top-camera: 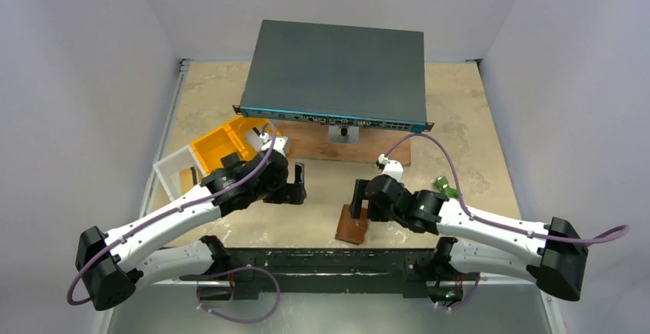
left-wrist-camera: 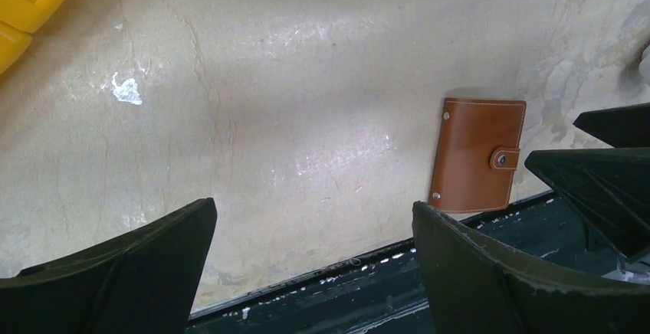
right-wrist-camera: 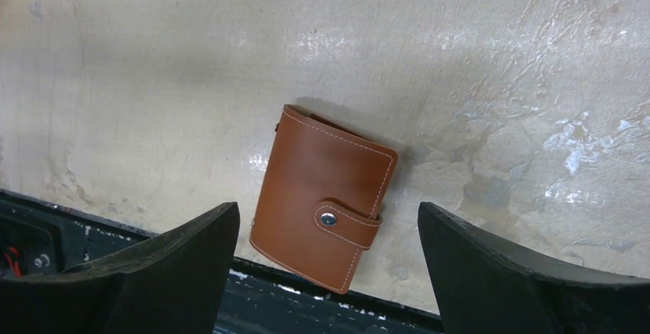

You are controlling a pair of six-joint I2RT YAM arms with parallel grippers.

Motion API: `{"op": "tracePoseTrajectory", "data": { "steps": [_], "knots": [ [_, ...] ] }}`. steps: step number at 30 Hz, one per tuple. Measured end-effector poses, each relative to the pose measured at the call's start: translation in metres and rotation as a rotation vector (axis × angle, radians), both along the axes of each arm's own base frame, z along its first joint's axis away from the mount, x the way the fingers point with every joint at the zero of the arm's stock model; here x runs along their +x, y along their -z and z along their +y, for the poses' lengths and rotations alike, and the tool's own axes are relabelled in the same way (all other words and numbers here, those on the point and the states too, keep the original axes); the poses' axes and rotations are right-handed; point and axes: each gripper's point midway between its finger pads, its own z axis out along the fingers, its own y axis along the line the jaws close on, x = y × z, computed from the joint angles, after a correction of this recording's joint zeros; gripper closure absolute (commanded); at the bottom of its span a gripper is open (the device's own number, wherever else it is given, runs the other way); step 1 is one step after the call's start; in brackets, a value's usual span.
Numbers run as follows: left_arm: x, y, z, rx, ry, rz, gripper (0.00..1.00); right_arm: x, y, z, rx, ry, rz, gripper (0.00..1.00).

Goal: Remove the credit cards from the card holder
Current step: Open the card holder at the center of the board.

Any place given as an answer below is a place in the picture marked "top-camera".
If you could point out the green toy figure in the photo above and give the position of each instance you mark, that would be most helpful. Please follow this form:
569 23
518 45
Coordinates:
442 184

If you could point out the grey blue network switch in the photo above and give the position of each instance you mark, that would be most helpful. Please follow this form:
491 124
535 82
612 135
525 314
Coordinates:
337 75

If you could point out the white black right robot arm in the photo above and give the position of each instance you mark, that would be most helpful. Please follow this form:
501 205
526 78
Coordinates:
475 241

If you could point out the yellow plastic bin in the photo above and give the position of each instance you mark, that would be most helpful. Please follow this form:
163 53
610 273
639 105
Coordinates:
235 136

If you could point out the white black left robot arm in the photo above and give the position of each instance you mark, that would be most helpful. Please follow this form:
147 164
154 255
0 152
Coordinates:
112 264

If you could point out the brown wooden board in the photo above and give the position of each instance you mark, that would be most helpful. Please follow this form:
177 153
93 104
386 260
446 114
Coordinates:
312 141

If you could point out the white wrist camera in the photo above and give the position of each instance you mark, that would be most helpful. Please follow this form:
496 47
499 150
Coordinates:
280 144
390 167

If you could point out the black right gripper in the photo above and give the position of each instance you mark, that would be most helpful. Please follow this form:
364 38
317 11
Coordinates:
360 192

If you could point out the white plastic bin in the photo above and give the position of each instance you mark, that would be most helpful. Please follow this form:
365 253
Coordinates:
178 172

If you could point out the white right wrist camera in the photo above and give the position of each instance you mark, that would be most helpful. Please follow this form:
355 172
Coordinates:
390 167

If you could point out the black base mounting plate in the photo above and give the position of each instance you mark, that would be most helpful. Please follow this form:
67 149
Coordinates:
411 273

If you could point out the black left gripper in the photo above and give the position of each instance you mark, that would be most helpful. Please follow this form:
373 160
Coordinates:
287 192

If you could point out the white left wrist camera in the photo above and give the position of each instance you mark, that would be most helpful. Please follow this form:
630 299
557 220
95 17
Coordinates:
280 144

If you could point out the grey metal camera stand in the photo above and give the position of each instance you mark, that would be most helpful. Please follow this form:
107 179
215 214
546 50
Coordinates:
343 134

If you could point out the brown leather card holder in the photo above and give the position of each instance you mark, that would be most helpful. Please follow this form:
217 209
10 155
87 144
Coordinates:
352 230

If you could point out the aluminium frame rail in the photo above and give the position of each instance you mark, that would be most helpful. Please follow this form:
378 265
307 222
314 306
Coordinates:
151 185

